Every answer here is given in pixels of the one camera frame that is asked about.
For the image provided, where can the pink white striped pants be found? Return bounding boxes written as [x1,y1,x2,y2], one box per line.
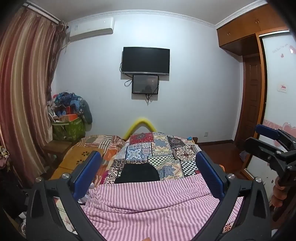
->
[81,173,244,241]

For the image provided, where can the brown wooden door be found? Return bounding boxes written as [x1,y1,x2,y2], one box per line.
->
[235,56,262,149]

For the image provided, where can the floral bed sheet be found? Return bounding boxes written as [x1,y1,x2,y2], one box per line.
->
[54,197,77,235]

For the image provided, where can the white sliding wardrobe door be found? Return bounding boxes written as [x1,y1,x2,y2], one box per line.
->
[242,29,296,186]

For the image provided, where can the small wooden stool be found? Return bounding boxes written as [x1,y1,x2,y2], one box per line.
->
[42,140,72,167]

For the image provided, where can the wooden lap desk board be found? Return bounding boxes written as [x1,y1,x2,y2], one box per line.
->
[50,146,104,180]

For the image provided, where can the green storage bag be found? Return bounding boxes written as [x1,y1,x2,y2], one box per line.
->
[52,117,86,142]

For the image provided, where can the colourful patchwork quilt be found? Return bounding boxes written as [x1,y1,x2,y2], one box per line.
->
[76,131,209,186]

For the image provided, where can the black folded garment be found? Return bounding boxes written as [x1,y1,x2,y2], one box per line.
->
[114,163,160,184]

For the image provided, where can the orange cardboard box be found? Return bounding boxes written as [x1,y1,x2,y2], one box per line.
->
[61,113,78,122]

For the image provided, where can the wooden overhead cabinet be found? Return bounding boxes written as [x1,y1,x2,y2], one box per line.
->
[217,4,288,56]

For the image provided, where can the pile of patterned clothes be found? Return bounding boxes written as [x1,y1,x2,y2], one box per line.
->
[47,92,93,125]

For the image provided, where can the red striped curtain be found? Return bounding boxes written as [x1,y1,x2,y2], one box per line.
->
[1,6,67,186]

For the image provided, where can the yellow foam padded rail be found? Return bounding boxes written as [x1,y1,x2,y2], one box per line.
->
[122,117,157,141]

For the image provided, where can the black wall television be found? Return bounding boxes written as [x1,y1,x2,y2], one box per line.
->
[121,47,170,75]

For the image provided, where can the small black wall monitor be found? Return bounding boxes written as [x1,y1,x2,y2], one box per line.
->
[132,74,159,95]

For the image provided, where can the white wall air conditioner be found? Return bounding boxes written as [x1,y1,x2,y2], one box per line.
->
[67,17,115,43]

